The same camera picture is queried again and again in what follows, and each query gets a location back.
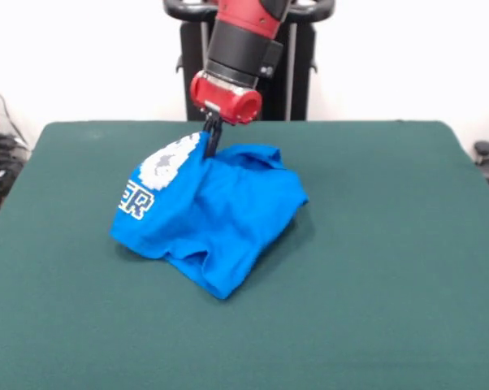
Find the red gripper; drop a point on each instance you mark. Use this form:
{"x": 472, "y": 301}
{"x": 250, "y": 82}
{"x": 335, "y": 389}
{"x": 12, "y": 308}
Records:
{"x": 224, "y": 99}

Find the blue printed T-shirt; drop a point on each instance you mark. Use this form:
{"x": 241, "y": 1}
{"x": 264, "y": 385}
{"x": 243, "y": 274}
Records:
{"x": 228, "y": 211}

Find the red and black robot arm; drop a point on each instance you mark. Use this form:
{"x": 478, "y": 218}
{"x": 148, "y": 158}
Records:
{"x": 240, "y": 44}

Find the dark green table cloth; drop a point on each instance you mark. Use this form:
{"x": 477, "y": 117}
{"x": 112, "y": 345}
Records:
{"x": 390, "y": 264}

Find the black office chair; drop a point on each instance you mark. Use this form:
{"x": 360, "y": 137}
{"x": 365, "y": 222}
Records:
{"x": 485, "y": 148}

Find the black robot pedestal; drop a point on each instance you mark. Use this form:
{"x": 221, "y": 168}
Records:
{"x": 193, "y": 81}

